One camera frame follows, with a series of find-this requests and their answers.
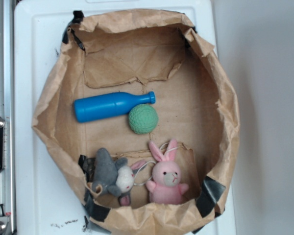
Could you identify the brown paper bag bin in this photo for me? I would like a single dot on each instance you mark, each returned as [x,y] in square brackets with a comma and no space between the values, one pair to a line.
[138,51]

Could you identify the pink plush bunny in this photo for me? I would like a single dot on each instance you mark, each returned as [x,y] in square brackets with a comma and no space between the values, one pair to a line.
[165,186]

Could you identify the grey and white plush bunny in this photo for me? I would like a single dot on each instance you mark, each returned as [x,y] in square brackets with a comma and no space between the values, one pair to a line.
[115,177]

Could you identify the blue plastic toy bottle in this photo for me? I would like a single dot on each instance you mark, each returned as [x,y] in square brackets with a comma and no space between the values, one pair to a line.
[109,105]

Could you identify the aluminium frame rail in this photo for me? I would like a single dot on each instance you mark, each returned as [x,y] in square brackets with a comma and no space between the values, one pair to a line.
[8,225]

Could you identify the green textured foam ball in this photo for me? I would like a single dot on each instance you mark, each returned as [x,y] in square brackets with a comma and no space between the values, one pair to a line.
[143,119]

